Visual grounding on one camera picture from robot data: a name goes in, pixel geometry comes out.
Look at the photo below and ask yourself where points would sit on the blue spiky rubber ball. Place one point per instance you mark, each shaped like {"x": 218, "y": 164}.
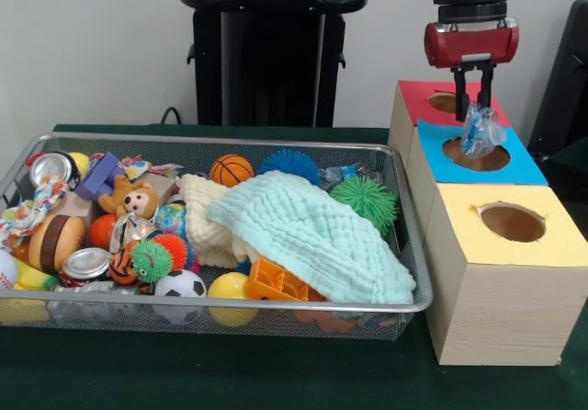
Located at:
{"x": 289, "y": 162}

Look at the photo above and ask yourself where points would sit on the mint green waffle cloth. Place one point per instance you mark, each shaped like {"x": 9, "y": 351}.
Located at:
{"x": 321, "y": 240}

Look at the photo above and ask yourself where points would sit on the dark green tablecloth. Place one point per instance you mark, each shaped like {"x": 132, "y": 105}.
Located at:
{"x": 229, "y": 373}
{"x": 574, "y": 171}

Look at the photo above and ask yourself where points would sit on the green spiky creature toy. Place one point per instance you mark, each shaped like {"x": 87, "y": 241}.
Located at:
{"x": 149, "y": 263}

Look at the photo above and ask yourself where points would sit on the small orange basketball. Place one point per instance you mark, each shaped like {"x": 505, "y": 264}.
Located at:
{"x": 232, "y": 168}

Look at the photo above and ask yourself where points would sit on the brown plush monkey toy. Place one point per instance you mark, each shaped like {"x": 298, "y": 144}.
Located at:
{"x": 138, "y": 201}

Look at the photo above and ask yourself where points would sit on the wooden box with three holes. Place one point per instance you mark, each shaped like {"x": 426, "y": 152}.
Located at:
{"x": 505, "y": 313}

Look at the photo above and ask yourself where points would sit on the yellow plastic ball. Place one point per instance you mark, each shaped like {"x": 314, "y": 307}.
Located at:
{"x": 229, "y": 286}

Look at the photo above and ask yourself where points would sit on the black upright panel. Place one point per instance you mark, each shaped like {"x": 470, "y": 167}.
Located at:
{"x": 565, "y": 83}

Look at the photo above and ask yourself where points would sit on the orange plastic brick toy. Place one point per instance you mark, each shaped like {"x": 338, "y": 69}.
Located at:
{"x": 271, "y": 283}

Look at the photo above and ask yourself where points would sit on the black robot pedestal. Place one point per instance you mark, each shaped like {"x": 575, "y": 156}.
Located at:
{"x": 275, "y": 60}

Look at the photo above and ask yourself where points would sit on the green spiky rubber ball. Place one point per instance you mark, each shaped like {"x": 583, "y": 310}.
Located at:
{"x": 363, "y": 198}

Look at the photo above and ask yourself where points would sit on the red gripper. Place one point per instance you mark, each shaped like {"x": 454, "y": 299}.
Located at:
{"x": 473, "y": 44}

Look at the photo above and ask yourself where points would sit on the small soccer ball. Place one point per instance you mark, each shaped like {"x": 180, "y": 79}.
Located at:
{"x": 179, "y": 286}

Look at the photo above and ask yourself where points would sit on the clear blue plastic packet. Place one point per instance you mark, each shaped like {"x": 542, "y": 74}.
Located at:
{"x": 480, "y": 132}

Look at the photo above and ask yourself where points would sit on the cream waffle cloth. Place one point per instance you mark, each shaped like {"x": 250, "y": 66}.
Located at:
{"x": 206, "y": 226}

